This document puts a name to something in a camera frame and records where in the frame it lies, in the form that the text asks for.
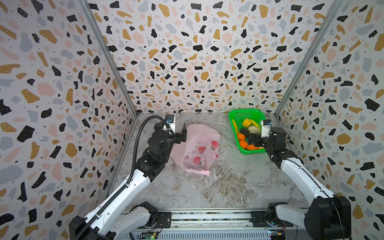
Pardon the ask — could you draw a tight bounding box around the beige round fruit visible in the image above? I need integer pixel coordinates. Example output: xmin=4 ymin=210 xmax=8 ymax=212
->
xmin=248 ymin=126 xmax=261 ymax=135

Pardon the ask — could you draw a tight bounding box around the orange fruit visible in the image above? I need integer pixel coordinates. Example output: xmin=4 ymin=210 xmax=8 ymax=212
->
xmin=247 ymin=145 xmax=259 ymax=151
xmin=237 ymin=133 xmax=246 ymax=142
xmin=239 ymin=140 xmax=248 ymax=149

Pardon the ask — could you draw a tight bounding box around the dark avocado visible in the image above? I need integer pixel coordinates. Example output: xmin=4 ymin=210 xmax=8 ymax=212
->
xmin=240 ymin=128 xmax=250 ymax=138

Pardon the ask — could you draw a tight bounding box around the pink plastic bag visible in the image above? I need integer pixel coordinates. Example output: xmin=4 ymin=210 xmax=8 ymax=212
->
xmin=171 ymin=124 xmax=221 ymax=176

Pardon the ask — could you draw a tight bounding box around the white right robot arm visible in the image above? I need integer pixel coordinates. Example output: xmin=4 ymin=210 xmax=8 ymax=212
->
xmin=251 ymin=126 xmax=352 ymax=240

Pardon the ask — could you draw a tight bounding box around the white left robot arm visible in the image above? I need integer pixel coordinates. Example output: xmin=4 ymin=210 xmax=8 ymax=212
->
xmin=69 ymin=126 xmax=187 ymax=240

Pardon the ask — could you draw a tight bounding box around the yellow banana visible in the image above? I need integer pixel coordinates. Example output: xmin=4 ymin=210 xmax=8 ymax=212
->
xmin=250 ymin=120 xmax=261 ymax=130

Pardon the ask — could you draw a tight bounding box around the green plastic basket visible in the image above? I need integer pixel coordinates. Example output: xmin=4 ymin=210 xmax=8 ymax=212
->
xmin=228 ymin=109 xmax=267 ymax=155

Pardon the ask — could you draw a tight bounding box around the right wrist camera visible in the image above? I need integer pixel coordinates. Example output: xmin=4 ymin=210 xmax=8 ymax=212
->
xmin=260 ymin=119 xmax=272 ymax=138

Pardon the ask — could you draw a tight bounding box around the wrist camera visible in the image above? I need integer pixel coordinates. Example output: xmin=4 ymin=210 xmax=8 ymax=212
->
xmin=260 ymin=119 xmax=272 ymax=138
xmin=163 ymin=114 xmax=176 ymax=133

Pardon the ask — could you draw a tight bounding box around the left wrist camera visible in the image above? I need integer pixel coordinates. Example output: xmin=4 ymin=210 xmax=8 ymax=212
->
xmin=163 ymin=114 xmax=176 ymax=133

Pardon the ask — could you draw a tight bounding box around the black corrugated cable conduit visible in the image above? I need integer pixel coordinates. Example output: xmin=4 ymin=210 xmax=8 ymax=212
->
xmin=74 ymin=115 xmax=169 ymax=240

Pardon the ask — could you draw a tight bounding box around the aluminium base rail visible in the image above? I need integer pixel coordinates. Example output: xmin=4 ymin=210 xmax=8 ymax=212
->
xmin=119 ymin=208 xmax=310 ymax=240

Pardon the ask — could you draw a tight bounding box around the aluminium corner post right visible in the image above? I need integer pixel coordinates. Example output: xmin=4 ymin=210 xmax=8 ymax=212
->
xmin=274 ymin=0 xmax=344 ymax=119

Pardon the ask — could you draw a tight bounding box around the aluminium corner post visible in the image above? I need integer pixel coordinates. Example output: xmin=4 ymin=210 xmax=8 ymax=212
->
xmin=78 ymin=0 xmax=138 ymax=119
xmin=274 ymin=0 xmax=344 ymax=119

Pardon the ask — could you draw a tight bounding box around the aluminium corner post left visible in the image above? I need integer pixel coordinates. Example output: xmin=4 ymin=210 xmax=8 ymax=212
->
xmin=78 ymin=0 xmax=138 ymax=119

